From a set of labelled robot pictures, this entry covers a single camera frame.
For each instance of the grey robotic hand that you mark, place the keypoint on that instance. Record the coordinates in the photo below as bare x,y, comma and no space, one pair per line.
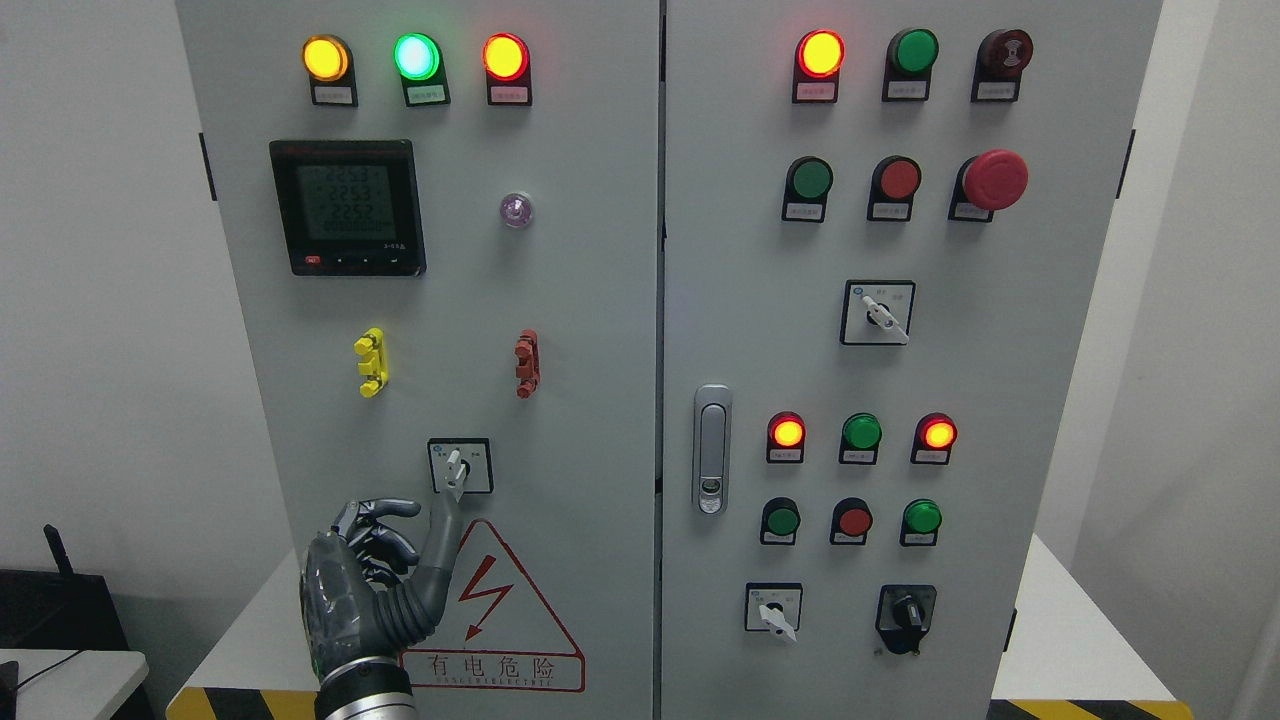
366,593

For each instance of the door rotary switch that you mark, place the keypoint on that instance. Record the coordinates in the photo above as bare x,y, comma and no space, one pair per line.
460,466

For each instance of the silver black robot forearm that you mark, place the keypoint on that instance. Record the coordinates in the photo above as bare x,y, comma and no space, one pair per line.
371,688

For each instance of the red triangle danger sticker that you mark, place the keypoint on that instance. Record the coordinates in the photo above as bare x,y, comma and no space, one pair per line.
498,633

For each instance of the yellow plastic terminal clip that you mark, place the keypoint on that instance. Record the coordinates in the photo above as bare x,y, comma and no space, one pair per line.
372,362

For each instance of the white side table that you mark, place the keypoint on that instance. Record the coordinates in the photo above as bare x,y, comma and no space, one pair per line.
94,685

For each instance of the red plastic terminal clip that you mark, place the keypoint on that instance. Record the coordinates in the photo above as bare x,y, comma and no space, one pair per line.
527,371

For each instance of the black device with antenna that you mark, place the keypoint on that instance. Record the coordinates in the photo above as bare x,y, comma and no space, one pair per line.
58,610

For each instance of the grey left cabinet door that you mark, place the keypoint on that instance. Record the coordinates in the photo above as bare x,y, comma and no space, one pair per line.
575,464

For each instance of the grey cabinet door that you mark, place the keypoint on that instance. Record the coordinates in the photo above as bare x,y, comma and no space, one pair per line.
575,464
756,304

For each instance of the black digital power meter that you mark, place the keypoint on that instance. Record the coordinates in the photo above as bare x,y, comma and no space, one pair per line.
349,207

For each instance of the small clear light bulb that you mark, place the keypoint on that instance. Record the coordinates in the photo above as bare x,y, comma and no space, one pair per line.
516,210

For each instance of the green push button lower left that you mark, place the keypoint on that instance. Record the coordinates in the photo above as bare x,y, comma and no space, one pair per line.
780,521

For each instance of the green push button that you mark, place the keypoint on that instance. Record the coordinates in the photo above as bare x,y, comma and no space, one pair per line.
780,521
920,525
805,191

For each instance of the red lit lamp lower left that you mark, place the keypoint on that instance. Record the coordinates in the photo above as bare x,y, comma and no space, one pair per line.
785,441

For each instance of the red push button lower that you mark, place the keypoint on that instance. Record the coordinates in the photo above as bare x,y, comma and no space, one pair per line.
851,521

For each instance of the red push button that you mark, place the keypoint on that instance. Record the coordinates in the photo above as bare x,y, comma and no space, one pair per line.
892,189
851,521

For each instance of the green lamp lower middle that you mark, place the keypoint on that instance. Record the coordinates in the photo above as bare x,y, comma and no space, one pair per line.
860,439

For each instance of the yellow indicator lamp top left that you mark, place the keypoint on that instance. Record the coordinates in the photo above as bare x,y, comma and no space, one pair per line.
330,69

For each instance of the green lit indicator lamp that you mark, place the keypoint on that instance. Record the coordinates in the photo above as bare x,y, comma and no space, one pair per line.
421,69

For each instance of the red lit indicator lamp left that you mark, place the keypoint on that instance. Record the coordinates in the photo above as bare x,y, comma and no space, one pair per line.
507,65

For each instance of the green push button lower right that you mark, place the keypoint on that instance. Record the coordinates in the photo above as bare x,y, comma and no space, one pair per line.
920,525

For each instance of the red lit lamp lower right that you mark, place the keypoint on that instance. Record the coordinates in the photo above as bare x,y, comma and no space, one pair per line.
933,440

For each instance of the green push button upper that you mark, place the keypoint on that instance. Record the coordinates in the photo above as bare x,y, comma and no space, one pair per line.
805,191

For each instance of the grey right cabinet door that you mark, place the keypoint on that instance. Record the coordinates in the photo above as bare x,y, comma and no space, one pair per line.
756,304

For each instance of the red push button upper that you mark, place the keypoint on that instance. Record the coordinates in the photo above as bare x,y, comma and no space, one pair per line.
892,189

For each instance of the red lit lamp top right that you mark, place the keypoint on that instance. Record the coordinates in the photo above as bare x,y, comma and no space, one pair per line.
818,60

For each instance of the white platform with hazard stripes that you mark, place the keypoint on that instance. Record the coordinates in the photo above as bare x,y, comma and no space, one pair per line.
1063,652

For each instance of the red emergency stop button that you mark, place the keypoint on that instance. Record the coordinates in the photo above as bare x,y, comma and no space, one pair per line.
989,182

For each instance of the green lamp top right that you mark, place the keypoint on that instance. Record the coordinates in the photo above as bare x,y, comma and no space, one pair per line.
908,64

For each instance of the dark red buzzer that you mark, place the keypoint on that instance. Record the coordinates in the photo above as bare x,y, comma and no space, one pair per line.
1001,59

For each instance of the silver door handle lock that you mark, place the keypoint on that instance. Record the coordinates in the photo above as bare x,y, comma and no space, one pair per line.
711,451

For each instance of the lower white rotary switch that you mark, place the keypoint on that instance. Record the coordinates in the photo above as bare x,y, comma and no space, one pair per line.
773,608

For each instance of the black knob selector switch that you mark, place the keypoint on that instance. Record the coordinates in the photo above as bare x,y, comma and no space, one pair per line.
904,614

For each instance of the upper right rotary switch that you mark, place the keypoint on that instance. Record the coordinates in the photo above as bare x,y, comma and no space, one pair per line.
877,313

